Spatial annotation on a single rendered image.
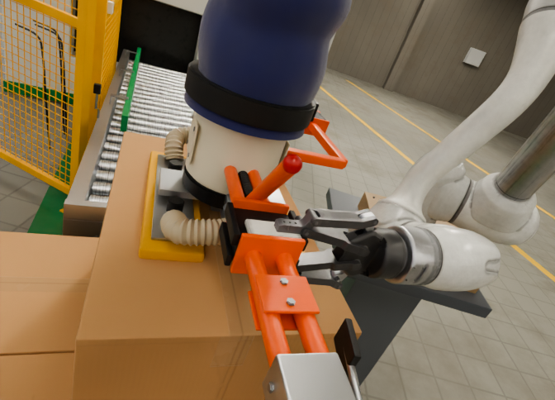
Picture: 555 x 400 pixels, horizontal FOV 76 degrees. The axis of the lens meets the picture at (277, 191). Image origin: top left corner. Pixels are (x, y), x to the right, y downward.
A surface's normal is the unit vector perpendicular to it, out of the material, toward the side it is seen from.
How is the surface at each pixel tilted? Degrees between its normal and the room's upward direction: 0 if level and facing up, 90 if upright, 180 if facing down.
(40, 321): 0
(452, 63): 90
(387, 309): 90
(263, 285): 0
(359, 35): 90
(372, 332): 90
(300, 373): 0
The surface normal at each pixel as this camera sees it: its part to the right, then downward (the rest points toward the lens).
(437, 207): -0.40, 0.46
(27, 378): 0.31, -0.83
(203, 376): 0.25, 0.54
